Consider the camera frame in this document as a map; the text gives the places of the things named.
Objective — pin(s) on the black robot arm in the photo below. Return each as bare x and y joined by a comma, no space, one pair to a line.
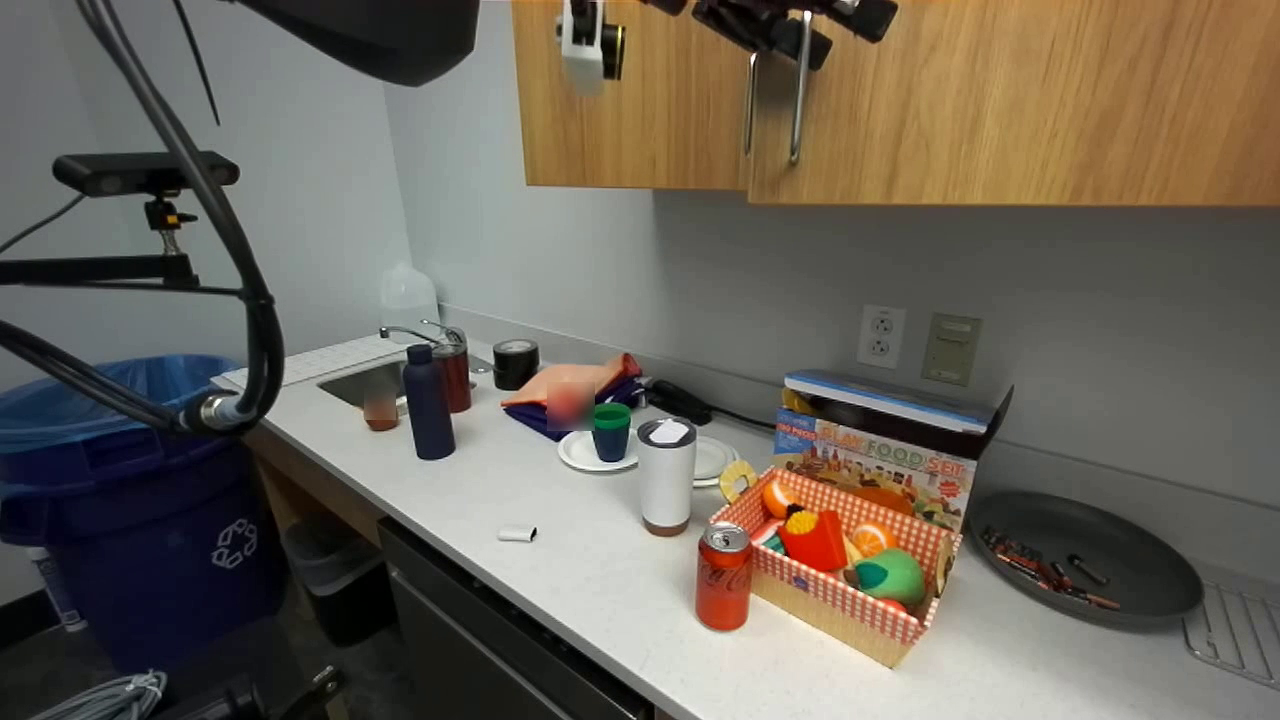
374,33

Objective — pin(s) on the black dishwasher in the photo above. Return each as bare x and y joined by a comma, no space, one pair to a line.
483,640

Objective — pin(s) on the narrow wooden cabinet door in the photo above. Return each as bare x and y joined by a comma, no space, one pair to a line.
653,121

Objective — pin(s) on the white tumbler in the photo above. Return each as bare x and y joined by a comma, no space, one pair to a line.
667,476

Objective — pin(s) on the toy food cardboard box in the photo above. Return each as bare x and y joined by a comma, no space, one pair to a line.
887,447

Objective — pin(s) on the silver faucet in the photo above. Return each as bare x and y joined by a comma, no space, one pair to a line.
413,332

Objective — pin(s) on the orange cloth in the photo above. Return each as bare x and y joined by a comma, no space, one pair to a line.
575,387

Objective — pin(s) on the brown ball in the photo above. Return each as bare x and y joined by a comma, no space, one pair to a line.
380,416

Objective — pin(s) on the black camera tripod mount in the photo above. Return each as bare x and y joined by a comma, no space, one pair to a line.
167,212

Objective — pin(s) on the small items on plate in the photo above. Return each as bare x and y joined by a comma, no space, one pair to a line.
1045,571

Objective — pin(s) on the blue plastic bin liner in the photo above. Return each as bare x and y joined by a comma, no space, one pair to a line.
92,400

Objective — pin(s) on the small black bin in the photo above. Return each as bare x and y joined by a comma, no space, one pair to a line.
342,585

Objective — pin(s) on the orange fruit toy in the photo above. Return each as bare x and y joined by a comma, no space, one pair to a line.
778,496

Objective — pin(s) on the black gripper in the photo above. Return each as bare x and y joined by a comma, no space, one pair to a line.
727,14

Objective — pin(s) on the small white object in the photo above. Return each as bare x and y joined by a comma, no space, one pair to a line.
519,535

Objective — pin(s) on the red soda can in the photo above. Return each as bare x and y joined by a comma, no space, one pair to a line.
721,583

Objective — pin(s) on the yellow pineapple slice toy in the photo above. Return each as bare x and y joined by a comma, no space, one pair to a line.
739,482

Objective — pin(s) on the black camera bar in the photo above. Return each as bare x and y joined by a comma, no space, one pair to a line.
141,173

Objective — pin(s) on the grey plate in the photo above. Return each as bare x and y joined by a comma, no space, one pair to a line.
1135,560

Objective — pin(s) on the orange slice toy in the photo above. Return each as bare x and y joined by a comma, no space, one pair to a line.
869,539

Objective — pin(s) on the black cup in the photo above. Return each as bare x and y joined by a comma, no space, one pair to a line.
514,366

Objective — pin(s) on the red checkered cardboard box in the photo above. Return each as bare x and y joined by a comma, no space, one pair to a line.
833,603

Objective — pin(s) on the white plate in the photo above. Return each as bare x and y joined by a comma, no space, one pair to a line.
712,459
578,455

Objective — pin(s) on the green cup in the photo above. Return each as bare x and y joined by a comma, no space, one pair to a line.
608,433

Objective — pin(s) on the wide wooden cabinet door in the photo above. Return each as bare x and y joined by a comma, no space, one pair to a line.
1042,105

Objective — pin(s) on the crumpled plastic bag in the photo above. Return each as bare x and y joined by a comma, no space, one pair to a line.
105,696

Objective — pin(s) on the red toy food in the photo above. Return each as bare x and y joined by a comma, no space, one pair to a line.
812,540

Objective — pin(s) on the steel sink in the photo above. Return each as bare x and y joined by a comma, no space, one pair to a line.
363,387

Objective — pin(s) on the green pear toy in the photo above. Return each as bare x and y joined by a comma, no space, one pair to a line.
889,576

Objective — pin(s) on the dark blue bottle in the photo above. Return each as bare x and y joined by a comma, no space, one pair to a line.
428,404

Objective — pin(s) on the white wall outlet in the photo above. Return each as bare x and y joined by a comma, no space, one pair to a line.
882,332

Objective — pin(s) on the beige wall switch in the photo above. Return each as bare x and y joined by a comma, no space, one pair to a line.
949,349

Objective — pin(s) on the wooden base cabinet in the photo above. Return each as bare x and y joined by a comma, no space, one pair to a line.
303,488

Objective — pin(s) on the blue recycling bin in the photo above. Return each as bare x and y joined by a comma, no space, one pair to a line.
147,560

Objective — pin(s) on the clear plastic jug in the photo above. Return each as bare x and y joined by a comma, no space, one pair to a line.
411,298

